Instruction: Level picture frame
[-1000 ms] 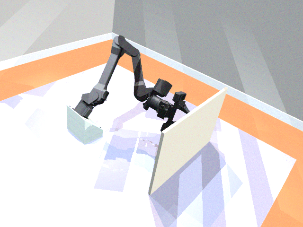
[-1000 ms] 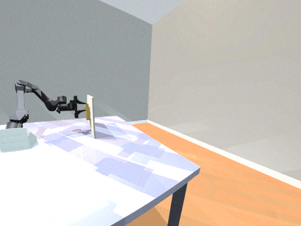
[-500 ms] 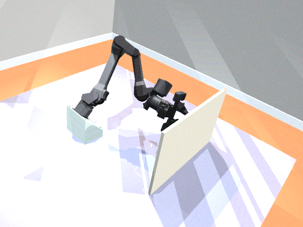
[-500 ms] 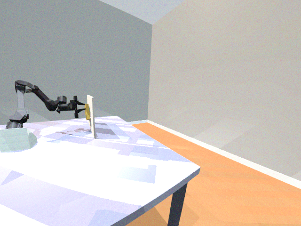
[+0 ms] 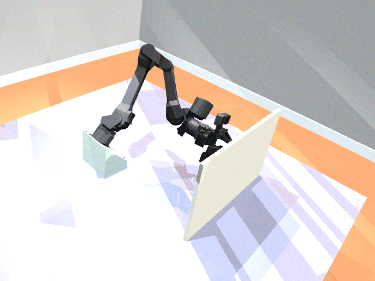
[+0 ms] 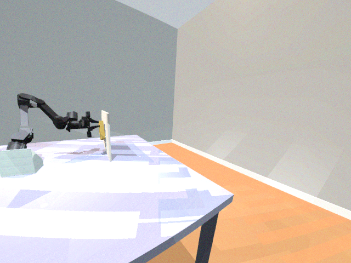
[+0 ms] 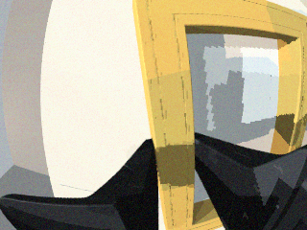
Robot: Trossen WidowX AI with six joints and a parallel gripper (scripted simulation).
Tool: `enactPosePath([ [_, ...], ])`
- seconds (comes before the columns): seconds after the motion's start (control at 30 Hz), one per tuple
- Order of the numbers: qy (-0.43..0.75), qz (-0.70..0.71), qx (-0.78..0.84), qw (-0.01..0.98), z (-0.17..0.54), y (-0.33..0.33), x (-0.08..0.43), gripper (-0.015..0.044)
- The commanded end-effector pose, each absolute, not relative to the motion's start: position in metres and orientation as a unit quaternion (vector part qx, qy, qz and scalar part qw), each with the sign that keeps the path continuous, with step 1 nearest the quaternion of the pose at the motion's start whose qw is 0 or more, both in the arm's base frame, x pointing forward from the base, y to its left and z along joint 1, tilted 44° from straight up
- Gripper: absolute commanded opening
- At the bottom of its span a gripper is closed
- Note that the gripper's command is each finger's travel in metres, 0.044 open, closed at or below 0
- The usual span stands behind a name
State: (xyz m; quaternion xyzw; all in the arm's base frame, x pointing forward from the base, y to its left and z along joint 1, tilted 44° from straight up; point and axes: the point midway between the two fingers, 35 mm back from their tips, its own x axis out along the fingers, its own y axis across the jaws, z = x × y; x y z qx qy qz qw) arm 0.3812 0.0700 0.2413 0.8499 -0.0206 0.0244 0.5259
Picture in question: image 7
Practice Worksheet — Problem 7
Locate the cream flat panel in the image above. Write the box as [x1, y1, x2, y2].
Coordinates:
[39, 0, 151, 198]

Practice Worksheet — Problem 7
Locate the golden-brown picture frame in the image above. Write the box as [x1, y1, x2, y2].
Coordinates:
[131, 0, 307, 230]

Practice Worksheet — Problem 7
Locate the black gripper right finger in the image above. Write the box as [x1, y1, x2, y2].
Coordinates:
[195, 131, 307, 230]

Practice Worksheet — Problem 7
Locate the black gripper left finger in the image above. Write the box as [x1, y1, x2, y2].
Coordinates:
[0, 139, 158, 230]

